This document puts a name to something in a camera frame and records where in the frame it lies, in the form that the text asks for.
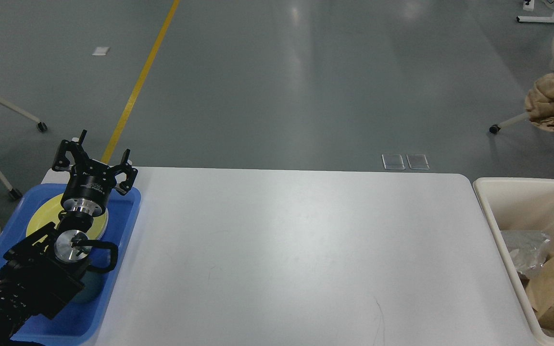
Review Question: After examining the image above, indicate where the clear floor plate right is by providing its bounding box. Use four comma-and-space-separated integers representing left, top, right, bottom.
406, 154, 430, 171

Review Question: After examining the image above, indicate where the clear floor plate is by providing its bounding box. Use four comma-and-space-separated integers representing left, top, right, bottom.
382, 154, 406, 171
406, 154, 430, 171

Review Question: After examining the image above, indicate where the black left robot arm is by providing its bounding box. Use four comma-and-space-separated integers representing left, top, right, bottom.
0, 131, 138, 346

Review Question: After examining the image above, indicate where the pale green plate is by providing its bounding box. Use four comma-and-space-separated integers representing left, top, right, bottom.
97, 210, 109, 239

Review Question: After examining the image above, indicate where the white plastic bin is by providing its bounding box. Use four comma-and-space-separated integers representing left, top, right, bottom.
473, 177, 554, 346

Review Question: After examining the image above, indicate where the silver foil bag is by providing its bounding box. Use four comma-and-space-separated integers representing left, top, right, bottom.
501, 230, 551, 280

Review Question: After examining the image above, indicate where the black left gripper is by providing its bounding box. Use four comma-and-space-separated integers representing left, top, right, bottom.
52, 129, 138, 217

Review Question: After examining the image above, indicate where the yellow plastic plate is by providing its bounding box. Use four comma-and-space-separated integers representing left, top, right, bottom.
25, 193, 102, 239

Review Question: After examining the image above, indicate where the clear floor plate left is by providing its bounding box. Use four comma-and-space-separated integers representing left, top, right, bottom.
382, 154, 406, 171

